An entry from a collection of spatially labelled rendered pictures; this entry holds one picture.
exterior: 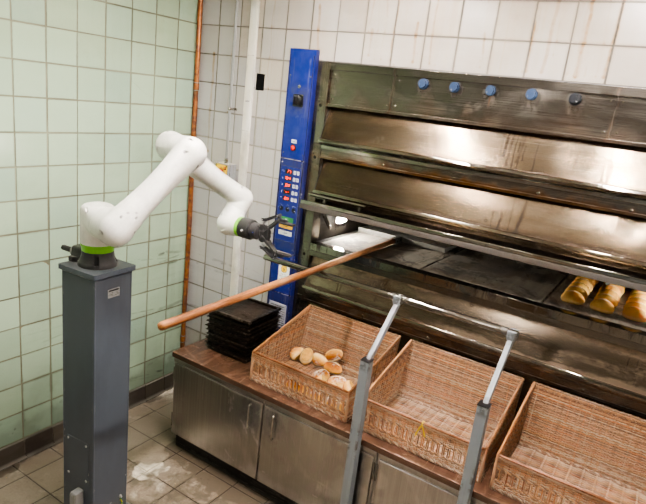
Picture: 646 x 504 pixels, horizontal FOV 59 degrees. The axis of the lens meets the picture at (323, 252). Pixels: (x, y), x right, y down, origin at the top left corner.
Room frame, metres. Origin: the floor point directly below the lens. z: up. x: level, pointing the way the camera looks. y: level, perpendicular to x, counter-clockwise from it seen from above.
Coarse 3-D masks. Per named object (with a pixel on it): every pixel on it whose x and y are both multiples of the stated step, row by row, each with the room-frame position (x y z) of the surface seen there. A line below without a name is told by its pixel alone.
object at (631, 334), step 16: (336, 256) 2.86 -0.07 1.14; (368, 256) 2.80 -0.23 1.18; (400, 272) 2.67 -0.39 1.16; (416, 272) 2.63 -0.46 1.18; (448, 288) 2.54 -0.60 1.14; (464, 288) 2.50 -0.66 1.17; (480, 288) 2.48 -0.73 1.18; (512, 304) 2.38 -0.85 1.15; (528, 304) 2.35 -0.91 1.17; (544, 304) 2.36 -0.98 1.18; (560, 320) 2.28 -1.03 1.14; (576, 320) 2.25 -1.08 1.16; (592, 320) 2.22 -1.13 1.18; (624, 336) 2.15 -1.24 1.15; (640, 336) 2.12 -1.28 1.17
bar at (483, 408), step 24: (288, 264) 2.56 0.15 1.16; (360, 288) 2.36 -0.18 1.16; (456, 312) 2.14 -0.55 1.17; (360, 360) 2.08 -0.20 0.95; (504, 360) 1.95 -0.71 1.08; (360, 384) 2.07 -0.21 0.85; (360, 408) 2.06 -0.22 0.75; (480, 408) 1.82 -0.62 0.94; (360, 432) 2.07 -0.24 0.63; (480, 432) 1.82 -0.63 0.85
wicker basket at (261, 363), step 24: (312, 312) 2.87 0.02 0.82; (288, 336) 2.73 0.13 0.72; (312, 336) 2.82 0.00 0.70; (336, 336) 2.75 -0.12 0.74; (360, 336) 2.70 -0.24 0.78; (384, 336) 2.64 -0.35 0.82; (264, 360) 2.46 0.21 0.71; (288, 360) 2.73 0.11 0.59; (384, 360) 2.48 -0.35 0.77; (264, 384) 2.44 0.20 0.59; (288, 384) 2.38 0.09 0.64; (312, 384) 2.31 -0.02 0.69; (336, 408) 2.24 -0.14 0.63
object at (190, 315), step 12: (360, 252) 2.77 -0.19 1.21; (324, 264) 2.48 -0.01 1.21; (336, 264) 2.56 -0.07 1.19; (288, 276) 2.25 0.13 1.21; (300, 276) 2.30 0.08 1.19; (264, 288) 2.09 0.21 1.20; (228, 300) 1.92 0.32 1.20; (240, 300) 1.97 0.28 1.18; (192, 312) 1.77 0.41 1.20; (204, 312) 1.80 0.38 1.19; (168, 324) 1.67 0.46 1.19
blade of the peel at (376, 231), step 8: (368, 232) 3.31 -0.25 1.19; (376, 232) 3.28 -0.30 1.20; (384, 232) 3.38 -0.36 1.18; (392, 232) 3.41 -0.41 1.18; (400, 232) 3.43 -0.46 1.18; (408, 240) 3.17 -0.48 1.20; (416, 240) 3.27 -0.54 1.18; (424, 240) 3.29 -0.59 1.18; (432, 240) 3.32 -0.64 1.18; (432, 248) 3.10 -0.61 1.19; (440, 248) 3.08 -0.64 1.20; (448, 248) 3.11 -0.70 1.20
